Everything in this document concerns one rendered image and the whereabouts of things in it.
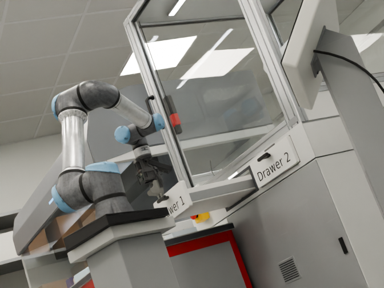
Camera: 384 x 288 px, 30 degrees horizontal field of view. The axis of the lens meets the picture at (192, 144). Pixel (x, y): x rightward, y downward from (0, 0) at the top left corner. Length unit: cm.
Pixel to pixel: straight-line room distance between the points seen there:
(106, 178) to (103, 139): 132
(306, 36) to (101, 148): 197
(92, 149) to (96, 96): 102
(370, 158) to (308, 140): 56
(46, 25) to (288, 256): 306
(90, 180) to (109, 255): 29
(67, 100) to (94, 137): 101
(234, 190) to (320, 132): 46
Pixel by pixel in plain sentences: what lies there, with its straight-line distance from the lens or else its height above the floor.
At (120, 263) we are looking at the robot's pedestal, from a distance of 241.
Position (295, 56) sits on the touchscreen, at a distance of 206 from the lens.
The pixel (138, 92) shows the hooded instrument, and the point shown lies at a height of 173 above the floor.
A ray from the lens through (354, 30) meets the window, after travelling 312.
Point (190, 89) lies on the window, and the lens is 334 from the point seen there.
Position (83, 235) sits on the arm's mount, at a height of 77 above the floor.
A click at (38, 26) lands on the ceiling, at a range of 538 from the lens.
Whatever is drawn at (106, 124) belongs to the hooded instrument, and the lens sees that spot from 390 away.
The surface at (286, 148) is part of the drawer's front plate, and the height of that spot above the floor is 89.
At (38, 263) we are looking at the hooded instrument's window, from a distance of 508.
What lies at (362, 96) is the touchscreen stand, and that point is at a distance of 220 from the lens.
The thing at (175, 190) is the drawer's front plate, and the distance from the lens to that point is 287.
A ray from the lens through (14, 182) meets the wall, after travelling 729.
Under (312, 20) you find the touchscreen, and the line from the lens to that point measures 209.
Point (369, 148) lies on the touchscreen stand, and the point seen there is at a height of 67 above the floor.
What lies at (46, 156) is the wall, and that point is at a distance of 743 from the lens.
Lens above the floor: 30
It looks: 15 degrees up
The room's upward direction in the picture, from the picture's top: 20 degrees counter-clockwise
